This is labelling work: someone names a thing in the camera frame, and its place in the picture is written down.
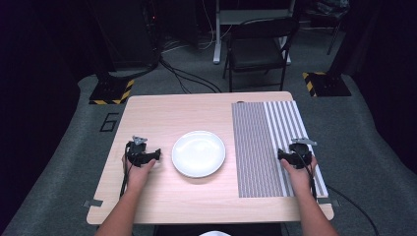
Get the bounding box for white desk frame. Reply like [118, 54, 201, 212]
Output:
[212, 0, 296, 65]

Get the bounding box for dark equipment rack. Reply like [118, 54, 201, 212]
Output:
[97, 0, 161, 72]

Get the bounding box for left hand-held gripper black cable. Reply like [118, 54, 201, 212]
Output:
[119, 144, 133, 200]

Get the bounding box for dark stand with clutter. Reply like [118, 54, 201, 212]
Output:
[304, 0, 350, 56]

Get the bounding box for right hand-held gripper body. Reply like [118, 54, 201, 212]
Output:
[284, 137, 319, 170]

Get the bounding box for white background cables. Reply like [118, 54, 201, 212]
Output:
[163, 0, 219, 53]

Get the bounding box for right hand-held gripper black cable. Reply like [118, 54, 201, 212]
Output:
[296, 146, 319, 202]

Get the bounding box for black stand base striped edge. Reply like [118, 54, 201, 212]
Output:
[302, 71, 352, 98]
[89, 73, 136, 106]

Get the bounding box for grey white striped placemat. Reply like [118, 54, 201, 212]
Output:
[231, 100, 329, 199]

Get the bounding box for grey tape strip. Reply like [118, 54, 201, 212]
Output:
[316, 197, 340, 207]
[82, 199, 104, 208]

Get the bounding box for hand-held gripper black cable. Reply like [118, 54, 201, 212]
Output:
[296, 146, 319, 202]
[119, 144, 133, 200]

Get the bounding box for person's right hand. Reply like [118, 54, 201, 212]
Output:
[280, 156, 319, 195]

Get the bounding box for black floor cable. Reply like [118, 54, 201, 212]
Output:
[326, 185, 382, 236]

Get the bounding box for person's dark clothing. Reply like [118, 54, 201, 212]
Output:
[152, 223, 283, 236]

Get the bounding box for white round plate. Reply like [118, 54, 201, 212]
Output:
[171, 130, 227, 179]

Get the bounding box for black folding chair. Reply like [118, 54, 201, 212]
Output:
[222, 17, 300, 92]

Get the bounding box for black floor cables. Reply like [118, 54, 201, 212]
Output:
[159, 55, 222, 94]

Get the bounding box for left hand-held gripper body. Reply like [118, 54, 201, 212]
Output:
[125, 135, 156, 168]

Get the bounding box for person's left hand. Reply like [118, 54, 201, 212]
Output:
[121, 153, 157, 193]

